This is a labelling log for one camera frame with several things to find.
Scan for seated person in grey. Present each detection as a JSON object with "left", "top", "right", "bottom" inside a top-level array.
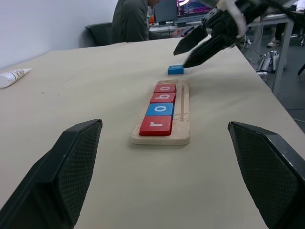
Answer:
[{"left": 111, "top": 0, "right": 178, "bottom": 44}]

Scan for blue letter tile o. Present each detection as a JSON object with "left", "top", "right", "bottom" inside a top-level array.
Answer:
[{"left": 145, "top": 103, "right": 174, "bottom": 117}]

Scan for dark computer monitor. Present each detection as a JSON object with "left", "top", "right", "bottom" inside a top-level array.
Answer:
[{"left": 154, "top": 0, "right": 178, "bottom": 25}]

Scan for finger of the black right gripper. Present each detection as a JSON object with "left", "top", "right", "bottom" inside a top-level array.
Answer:
[
  {"left": 173, "top": 25, "right": 208, "bottom": 56},
  {"left": 182, "top": 35, "right": 229, "bottom": 69}
]

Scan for grey office desk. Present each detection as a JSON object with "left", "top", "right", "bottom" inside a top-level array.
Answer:
[{"left": 149, "top": 13, "right": 296, "bottom": 94}]

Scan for red letter tile b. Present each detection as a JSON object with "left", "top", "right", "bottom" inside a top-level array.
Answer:
[{"left": 150, "top": 92, "right": 176, "bottom": 104}]

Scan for red letter tile r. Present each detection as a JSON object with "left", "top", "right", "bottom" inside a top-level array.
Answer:
[{"left": 139, "top": 115, "right": 173, "bottom": 136}]

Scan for silver device on floor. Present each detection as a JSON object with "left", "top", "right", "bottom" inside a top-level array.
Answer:
[{"left": 258, "top": 50, "right": 281, "bottom": 72}]

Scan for wooden letter tray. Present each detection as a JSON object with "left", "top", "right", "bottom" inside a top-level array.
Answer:
[{"left": 130, "top": 80, "right": 191, "bottom": 145}]

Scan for red letter tile o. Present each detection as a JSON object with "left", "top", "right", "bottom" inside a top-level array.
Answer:
[{"left": 153, "top": 83, "right": 177, "bottom": 94}]

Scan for white squeeze tube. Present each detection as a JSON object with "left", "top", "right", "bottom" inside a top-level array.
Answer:
[{"left": 0, "top": 68, "right": 32, "bottom": 89}]

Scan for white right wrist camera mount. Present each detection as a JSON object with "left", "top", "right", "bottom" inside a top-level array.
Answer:
[{"left": 218, "top": 0, "right": 248, "bottom": 31}]

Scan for black office chair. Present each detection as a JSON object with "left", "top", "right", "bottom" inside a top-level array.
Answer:
[{"left": 85, "top": 22, "right": 114, "bottom": 47}]

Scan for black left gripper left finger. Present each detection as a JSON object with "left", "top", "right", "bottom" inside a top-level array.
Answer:
[{"left": 0, "top": 118, "right": 103, "bottom": 229}]

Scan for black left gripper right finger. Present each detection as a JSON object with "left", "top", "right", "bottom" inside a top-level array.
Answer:
[{"left": 227, "top": 121, "right": 305, "bottom": 229}]

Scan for black smartphone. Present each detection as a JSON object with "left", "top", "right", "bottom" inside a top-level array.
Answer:
[{"left": 175, "top": 26, "right": 195, "bottom": 38}]

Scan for blue letter tile t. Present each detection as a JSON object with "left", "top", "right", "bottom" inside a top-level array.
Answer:
[{"left": 167, "top": 64, "right": 185, "bottom": 75}]

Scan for legs of seated person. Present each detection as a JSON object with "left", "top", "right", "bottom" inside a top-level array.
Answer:
[{"left": 266, "top": 22, "right": 286, "bottom": 48}]

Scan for monitor showing code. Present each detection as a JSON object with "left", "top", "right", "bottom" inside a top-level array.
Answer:
[{"left": 176, "top": 0, "right": 214, "bottom": 19}]

